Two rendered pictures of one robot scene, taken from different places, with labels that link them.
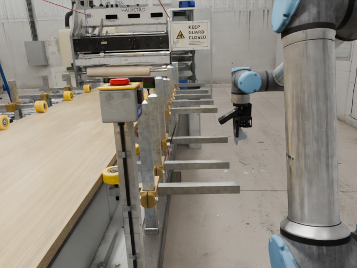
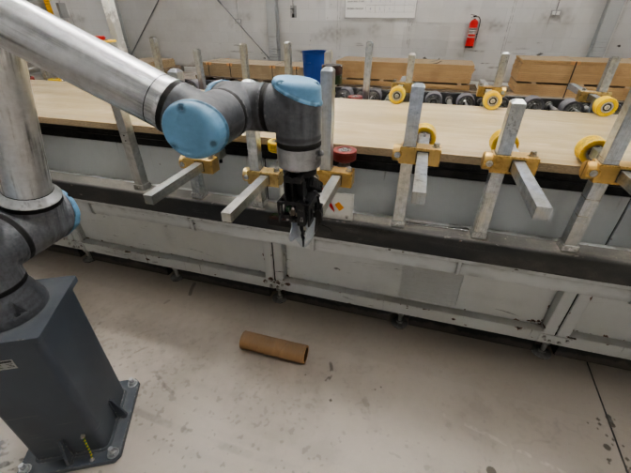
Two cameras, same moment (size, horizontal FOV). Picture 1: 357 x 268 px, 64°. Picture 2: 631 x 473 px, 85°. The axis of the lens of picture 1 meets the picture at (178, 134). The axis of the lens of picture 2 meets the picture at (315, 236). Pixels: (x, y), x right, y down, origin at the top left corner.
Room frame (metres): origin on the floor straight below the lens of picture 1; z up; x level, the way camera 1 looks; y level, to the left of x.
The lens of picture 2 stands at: (1.55, -0.96, 1.30)
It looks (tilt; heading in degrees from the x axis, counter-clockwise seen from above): 33 degrees down; 104
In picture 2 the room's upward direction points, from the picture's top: straight up
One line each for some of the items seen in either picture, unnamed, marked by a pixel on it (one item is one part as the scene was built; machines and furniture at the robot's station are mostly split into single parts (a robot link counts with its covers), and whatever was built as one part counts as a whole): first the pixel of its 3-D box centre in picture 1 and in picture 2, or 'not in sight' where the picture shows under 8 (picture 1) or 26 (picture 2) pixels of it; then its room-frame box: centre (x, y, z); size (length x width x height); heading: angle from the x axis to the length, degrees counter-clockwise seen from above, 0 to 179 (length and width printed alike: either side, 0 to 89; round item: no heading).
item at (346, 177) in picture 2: (162, 141); (332, 175); (1.35, 0.08, 0.85); 0.13 x 0.06 x 0.05; 178
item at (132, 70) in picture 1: (135, 70); not in sight; (3.71, 0.52, 1.05); 1.43 x 0.12 x 0.12; 88
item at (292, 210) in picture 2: (241, 115); (299, 193); (1.36, -0.31, 0.97); 0.09 x 0.08 x 0.12; 88
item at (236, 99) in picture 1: (240, 98); (300, 156); (1.36, -0.30, 1.05); 0.10 x 0.09 x 0.05; 178
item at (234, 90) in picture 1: (241, 80); (296, 112); (1.35, -0.30, 1.14); 0.10 x 0.09 x 0.12; 1
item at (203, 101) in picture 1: (175, 102); (518, 168); (1.87, 0.01, 0.95); 0.50 x 0.04 x 0.04; 88
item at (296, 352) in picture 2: not in sight; (273, 346); (1.13, -0.01, 0.04); 0.30 x 0.08 x 0.08; 178
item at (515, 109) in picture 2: (168, 115); (492, 186); (1.83, 0.06, 0.87); 0.03 x 0.03 x 0.48; 88
